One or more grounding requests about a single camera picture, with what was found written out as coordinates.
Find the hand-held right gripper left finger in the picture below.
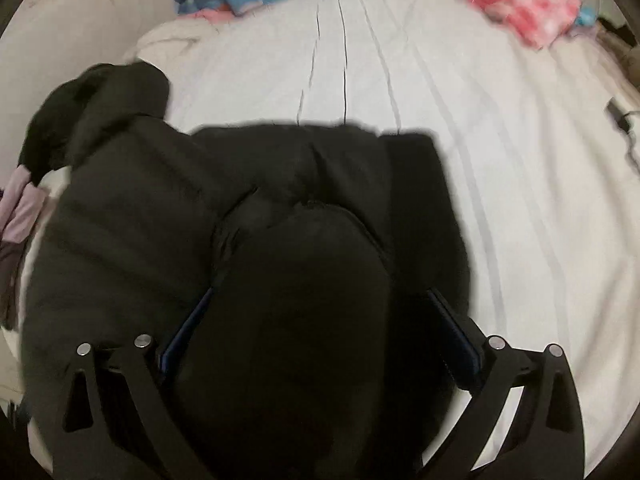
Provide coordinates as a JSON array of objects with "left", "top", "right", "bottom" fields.
[{"left": 52, "top": 287, "right": 216, "bottom": 480}]

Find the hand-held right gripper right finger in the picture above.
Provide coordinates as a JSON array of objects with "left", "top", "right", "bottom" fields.
[{"left": 422, "top": 287, "right": 586, "bottom": 480}]

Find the black puffer jacket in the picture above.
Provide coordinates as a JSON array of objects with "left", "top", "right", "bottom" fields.
[{"left": 20, "top": 119, "right": 474, "bottom": 480}]

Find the white striped bed sheet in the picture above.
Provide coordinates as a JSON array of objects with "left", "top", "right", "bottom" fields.
[{"left": 0, "top": 0, "right": 640, "bottom": 480}]

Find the black garment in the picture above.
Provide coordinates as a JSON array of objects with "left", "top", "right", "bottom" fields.
[{"left": 17, "top": 61, "right": 172, "bottom": 182}]

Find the black power adapter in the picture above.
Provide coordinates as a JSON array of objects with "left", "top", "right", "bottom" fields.
[{"left": 605, "top": 99, "right": 637, "bottom": 132}]

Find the pink checked cloth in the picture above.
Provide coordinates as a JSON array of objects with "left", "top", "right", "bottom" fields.
[{"left": 457, "top": 0, "right": 582, "bottom": 51}]

